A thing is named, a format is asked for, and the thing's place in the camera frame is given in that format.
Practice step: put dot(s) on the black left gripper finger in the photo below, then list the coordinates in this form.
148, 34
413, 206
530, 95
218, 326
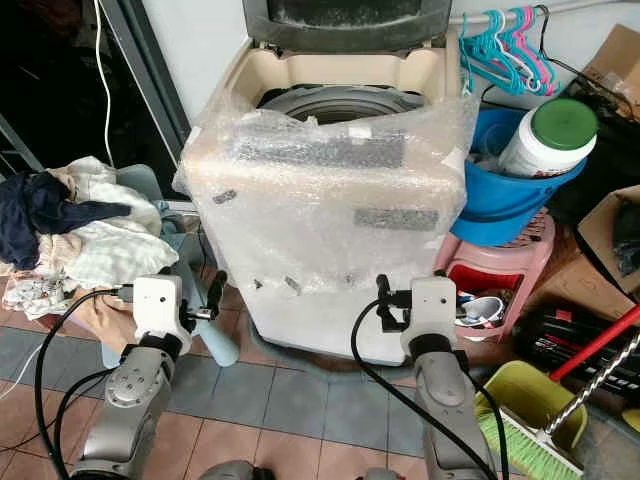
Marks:
217, 292

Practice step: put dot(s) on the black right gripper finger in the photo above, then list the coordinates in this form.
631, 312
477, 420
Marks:
384, 298

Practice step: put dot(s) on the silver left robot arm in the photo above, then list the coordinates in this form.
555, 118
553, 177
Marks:
130, 390

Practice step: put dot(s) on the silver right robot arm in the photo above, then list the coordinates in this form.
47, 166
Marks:
445, 390

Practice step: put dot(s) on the beige top-load washing machine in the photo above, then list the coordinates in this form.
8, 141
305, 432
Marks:
310, 330

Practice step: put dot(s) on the pink plastic clothes hanger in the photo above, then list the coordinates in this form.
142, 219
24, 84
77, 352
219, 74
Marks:
549, 80

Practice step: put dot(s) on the grey washing machine lid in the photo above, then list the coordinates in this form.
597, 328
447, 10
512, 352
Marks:
345, 25

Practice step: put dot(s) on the light blue laundry basket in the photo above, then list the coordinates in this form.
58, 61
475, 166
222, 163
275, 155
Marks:
225, 350

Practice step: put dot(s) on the tan garment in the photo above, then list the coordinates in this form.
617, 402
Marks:
105, 320

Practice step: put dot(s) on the white waffle textured garment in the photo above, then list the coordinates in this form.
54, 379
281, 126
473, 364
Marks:
120, 255

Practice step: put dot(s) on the clear bubble wrap cover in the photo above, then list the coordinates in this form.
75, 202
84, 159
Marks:
310, 215

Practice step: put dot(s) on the blue plastic basin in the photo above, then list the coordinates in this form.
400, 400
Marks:
500, 205

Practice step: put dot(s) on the olive green dustpan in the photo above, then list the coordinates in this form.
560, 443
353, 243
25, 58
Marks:
525, 385

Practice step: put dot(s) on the black and red appliance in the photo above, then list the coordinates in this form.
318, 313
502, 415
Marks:
555, 335

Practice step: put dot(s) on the patterned white cloth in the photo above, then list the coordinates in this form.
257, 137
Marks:
35, 295

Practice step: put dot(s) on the grey left robot leg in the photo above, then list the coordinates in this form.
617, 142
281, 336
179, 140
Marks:
242, 471

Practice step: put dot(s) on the grey robot leg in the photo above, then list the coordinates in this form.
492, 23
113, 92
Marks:
242, 471
387, 475

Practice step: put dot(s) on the cream garment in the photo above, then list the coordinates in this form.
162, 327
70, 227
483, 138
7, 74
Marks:
95, 180

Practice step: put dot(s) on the grey right robot leg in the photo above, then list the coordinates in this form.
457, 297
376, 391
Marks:
387, 475

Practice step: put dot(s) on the green broom bristles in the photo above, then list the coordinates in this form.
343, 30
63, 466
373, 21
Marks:
520, 450

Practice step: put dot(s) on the navy blue garment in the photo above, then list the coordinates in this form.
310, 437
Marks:
40, 210

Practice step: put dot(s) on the spiral metal rod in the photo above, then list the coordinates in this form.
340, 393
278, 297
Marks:
595, 380

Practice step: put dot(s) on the white bottle with green lid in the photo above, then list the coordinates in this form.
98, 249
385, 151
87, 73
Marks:
545, 145

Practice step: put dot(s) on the open brown cardboard box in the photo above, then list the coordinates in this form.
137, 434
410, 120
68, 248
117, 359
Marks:
610, 240

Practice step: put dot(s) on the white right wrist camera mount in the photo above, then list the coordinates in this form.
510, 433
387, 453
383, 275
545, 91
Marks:
434, 305

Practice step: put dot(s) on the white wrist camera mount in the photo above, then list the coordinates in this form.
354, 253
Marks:
434, 305
157, 305

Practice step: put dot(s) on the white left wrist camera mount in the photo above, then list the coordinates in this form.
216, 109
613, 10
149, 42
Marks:
157, 305

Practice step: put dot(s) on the dark sliding door frame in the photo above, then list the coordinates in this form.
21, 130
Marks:
150, 90

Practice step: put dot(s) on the white hanging rail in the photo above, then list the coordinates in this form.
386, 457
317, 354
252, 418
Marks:
470, 17

